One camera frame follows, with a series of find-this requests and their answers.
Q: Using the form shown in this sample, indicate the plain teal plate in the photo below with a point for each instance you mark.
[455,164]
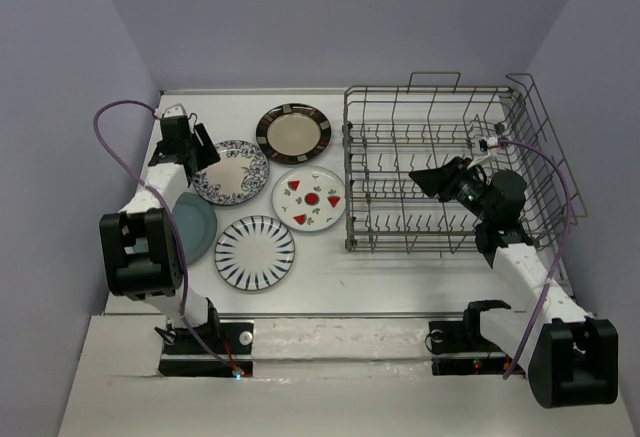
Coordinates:
[197,225]

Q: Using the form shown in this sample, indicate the dark brown rimmed plate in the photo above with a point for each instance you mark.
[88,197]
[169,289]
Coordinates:
[293,133]

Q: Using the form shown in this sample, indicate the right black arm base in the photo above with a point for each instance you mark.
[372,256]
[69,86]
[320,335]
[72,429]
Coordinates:
[455,352]

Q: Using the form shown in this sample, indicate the grey wire dish rack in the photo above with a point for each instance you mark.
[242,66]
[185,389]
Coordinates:
[417,155]

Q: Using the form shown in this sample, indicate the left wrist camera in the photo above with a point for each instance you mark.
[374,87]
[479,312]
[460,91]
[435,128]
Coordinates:
[175,111]

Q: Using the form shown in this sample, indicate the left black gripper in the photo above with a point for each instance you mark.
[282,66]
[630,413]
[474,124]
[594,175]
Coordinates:
[208,155]

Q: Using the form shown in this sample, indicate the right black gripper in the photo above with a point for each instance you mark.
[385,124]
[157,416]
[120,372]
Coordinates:
[443,179]

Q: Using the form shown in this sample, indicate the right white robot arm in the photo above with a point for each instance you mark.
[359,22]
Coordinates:
[568,357]

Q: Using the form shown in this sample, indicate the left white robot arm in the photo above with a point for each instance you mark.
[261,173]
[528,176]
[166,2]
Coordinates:
[143,251]

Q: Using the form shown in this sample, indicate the blue striped white plate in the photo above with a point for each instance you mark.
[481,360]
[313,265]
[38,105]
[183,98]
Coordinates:
[254,253]

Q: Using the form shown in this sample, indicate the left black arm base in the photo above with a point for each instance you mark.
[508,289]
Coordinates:
[183,356]

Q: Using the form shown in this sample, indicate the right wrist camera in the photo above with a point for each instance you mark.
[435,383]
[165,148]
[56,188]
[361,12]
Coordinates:
[488,144]

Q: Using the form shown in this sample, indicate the watermelon pattern plate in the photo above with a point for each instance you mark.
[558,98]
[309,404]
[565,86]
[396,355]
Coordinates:
[309,199]

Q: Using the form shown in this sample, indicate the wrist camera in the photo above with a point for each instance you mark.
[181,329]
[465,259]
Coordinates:
[488,144]
[175,111]

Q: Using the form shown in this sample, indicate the blue floral plate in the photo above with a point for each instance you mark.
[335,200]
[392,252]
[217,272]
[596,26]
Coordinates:
[240,175]

